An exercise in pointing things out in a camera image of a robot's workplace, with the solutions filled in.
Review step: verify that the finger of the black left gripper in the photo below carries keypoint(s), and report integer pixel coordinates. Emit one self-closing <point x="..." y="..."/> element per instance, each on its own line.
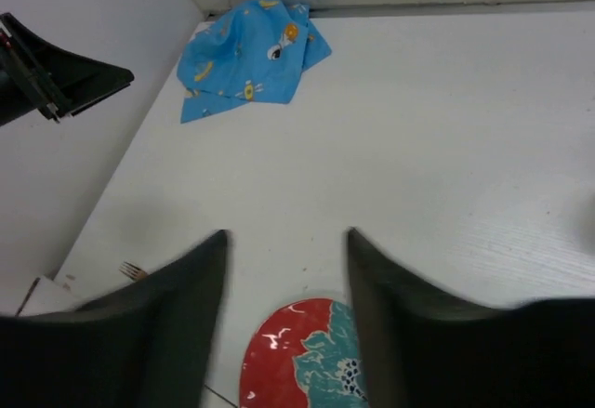
<point x="38" y="76"/>

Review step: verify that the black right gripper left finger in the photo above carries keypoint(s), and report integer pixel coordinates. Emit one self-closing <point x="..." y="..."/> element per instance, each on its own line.
<point x="146" y="344"/>

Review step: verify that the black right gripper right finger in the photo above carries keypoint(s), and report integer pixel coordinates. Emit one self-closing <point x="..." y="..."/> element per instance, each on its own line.
<point x="423" y="347"/>

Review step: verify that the red and teal plate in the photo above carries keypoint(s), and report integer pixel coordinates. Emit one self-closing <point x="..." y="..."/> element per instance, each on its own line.
<point x="305" y="354"/>

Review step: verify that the blue space-print cloth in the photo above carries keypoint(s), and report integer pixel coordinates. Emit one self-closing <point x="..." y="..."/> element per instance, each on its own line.
<point x="256" y="52"/>

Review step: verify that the copper fork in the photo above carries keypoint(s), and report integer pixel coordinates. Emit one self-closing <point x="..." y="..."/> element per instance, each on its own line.
<point x="132" y="271"/>

